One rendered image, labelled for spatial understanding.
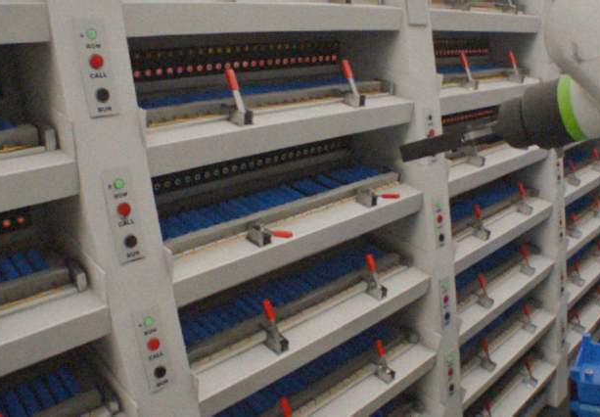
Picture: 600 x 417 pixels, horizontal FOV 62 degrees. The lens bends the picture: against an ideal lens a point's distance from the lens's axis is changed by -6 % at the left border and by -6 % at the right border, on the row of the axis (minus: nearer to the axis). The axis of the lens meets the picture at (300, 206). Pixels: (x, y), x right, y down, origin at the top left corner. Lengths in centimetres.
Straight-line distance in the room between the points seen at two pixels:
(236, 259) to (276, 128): 22
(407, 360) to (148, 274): 69
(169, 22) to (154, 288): 37
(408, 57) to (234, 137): 47
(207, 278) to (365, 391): 48
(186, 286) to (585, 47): 58
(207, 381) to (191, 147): 36
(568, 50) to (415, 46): 58
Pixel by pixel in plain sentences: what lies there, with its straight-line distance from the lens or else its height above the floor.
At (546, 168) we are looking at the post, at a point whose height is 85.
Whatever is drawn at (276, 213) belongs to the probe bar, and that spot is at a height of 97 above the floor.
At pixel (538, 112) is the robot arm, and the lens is 75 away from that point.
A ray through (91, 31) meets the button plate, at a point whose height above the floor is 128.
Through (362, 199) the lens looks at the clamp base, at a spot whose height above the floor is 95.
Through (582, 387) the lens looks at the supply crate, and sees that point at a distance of 136.
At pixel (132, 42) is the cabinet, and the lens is 96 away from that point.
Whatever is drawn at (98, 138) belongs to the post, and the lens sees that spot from 70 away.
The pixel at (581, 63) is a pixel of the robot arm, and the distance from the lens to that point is 60.
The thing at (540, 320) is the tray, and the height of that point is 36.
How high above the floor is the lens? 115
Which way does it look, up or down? 11 degrees down
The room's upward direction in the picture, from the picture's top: 8 degrees counter-clockwise
